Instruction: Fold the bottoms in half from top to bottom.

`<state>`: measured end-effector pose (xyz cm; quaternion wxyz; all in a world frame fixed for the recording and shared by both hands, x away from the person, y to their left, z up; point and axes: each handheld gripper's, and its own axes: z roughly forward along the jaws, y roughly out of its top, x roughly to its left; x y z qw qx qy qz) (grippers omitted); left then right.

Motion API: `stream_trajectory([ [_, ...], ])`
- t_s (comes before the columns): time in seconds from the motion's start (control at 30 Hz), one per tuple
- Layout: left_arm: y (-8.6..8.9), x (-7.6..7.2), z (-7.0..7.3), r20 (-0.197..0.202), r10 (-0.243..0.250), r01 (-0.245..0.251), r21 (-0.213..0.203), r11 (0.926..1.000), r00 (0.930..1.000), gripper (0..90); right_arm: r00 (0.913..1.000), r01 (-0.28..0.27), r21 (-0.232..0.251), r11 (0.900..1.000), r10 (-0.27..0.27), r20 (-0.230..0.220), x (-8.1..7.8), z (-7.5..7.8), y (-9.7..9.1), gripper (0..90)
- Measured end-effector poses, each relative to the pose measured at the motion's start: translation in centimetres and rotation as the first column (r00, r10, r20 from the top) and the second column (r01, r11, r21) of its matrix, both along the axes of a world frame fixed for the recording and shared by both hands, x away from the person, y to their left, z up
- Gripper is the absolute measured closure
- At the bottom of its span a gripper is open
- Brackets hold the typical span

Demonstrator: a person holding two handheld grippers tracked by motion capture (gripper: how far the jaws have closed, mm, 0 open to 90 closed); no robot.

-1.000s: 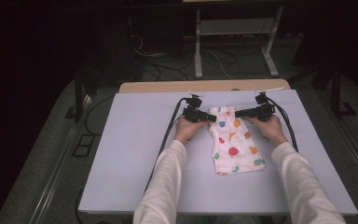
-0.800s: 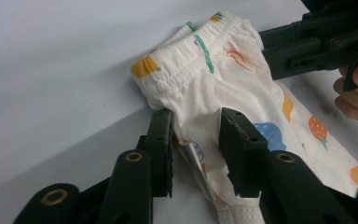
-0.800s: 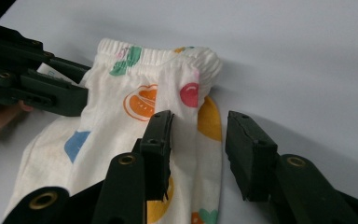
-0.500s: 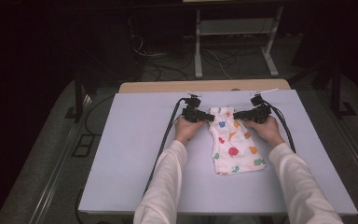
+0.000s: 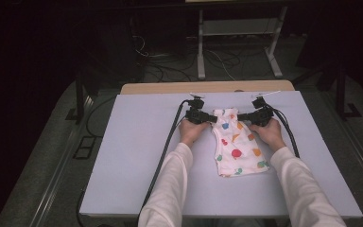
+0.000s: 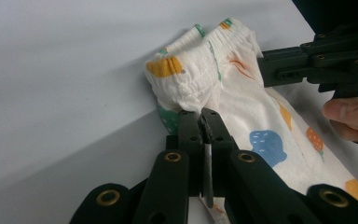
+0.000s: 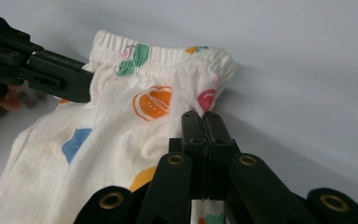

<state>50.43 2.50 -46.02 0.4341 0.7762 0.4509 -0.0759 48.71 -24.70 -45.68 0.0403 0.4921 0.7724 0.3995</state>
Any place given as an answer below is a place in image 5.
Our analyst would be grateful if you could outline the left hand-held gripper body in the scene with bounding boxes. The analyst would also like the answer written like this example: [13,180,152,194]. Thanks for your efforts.
[184,92,210,125]

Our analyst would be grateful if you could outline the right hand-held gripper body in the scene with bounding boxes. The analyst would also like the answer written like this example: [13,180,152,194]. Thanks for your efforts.
[249,90,282,128]

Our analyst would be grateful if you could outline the white fruit print pants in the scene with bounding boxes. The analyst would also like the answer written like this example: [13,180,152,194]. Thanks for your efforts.
[210,107,270,178]

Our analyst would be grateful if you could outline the person's left hand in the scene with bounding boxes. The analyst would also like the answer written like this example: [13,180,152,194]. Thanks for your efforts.
[178,118,211,148]

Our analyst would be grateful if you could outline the person's right hand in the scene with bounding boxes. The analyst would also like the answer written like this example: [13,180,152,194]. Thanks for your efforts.
[249,117,287,154]

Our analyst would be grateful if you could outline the wooden table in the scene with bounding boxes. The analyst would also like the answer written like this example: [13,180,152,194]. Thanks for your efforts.
[120,79,296,96]

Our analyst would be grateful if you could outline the pale lilac table board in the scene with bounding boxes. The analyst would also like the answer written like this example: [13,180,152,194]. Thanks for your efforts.
[78,90,363,219]

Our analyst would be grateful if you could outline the black metal stand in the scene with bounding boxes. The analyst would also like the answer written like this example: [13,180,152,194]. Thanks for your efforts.
[333,61,363,121]
[64,70,93,125]

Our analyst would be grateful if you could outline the black floor outlet cover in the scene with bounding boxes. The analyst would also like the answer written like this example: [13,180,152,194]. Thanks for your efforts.
[72,135,97,161]

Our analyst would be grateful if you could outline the right hand-held gripper black cable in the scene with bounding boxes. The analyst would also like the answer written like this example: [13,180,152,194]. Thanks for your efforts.
[271,107,301,159]

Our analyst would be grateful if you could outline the hand-held gripper black cable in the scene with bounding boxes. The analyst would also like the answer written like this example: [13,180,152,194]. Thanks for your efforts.
[136,98,191,223]
[271,107,301,159]

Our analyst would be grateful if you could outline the left hand-held gripper black cable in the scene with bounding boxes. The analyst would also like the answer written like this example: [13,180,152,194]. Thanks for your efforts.
[136,98,191,223]

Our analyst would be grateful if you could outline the tangle of floor cables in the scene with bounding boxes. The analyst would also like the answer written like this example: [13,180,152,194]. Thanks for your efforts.
[131,31,268,83]

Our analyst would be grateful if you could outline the white metal desk frame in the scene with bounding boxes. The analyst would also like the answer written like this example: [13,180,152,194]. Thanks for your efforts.
[196,5,289,80]

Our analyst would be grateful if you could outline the black floor cable loop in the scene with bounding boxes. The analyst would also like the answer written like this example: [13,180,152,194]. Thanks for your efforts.
[85,95,118,138]

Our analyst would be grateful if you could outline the black cable beside table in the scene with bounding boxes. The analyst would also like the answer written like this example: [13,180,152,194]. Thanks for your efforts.
[75,188,88,227]

